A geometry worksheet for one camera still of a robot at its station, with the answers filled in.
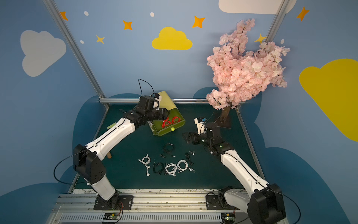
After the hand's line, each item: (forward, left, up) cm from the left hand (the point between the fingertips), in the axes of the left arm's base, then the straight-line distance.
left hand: (166, 110), depth 82 cm
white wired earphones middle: (-28, -5, -25) cm, 38 cm away
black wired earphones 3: (-17, -14, -26) cm, 33 cm away
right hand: (-11, -14, -6) cm, 19 cm away
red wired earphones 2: (-1, +1, -12) cm, 12 cm away
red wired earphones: (0, -4, -12) cm, 12 cm away
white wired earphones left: (-21, +13, -27) cm, 36 cm away
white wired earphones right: (-27, -10, -27) cm, 39 cm away
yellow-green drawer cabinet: (-3, +7, -12) cm, 14 cm away
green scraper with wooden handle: (+5, +44, -24) cm, 51 cm away
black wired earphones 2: (-26, +5, -27) cm, 37 cm away
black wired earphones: (-10, 0, -28) cm, 30 cm away
